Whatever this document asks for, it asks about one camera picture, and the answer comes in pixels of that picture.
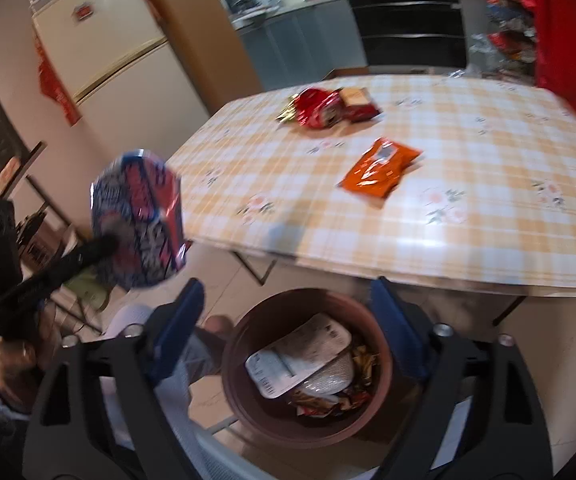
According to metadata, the black metal shelf rack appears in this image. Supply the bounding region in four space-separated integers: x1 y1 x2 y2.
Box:
0 141 103 333

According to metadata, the red paper decoration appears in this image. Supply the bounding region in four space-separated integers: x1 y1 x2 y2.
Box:
35 42 81 126

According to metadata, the gold green wrapper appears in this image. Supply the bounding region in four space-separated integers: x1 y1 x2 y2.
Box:
277 97 299 123

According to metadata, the white printed packet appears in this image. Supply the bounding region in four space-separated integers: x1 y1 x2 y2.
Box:
245 312 353 400

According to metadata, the black metal table leg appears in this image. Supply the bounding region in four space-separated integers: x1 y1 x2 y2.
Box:
233 250 279 286
493 295 526 326

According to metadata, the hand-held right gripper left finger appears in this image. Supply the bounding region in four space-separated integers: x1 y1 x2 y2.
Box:
22 277 213 480

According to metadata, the red crumpled snack packet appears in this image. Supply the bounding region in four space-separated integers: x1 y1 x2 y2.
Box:
293 87 346 131

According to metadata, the brown round waste bin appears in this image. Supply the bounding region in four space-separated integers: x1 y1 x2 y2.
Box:
220 287 393 450

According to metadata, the grey kitchen cabinet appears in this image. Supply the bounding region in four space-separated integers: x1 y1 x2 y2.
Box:
230 0 369 93

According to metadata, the table with checkered cloth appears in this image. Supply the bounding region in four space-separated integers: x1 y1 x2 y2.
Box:
165 74 576 297

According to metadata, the person's light trouser leg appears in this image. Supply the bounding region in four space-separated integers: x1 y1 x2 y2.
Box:
102 304 279 480

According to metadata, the orange snack packet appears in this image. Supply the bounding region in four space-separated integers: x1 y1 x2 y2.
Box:
337 136 423 208

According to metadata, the wooden door frame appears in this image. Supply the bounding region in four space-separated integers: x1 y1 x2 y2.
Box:
135 0 263 98

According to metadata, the red biscuit packet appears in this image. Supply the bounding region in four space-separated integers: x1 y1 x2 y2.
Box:
338 87 381 123

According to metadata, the cream refrigerator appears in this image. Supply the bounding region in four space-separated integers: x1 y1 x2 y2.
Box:
30 0 211 123

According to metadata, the blue and red snack packet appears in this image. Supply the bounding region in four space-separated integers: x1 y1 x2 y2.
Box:
90 149 193 291

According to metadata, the crumpled yellow brown wrapper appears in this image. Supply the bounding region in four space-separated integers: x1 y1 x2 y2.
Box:
293 342 381 418

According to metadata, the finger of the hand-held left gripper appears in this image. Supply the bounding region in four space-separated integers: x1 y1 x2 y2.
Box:
0 235 119 353

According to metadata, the black built-in oven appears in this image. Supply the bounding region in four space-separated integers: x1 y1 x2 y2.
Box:
348 0 469 68

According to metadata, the person's left hand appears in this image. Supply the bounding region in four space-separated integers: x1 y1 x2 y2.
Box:
0 305 63 403

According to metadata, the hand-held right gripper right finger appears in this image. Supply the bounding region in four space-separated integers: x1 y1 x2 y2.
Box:
370 276 554 480

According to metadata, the green plastic bag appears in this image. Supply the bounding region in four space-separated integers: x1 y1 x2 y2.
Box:
65 267 111 311

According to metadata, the wire rack of snacks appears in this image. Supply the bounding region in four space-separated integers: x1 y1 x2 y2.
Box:
460 0 539 81

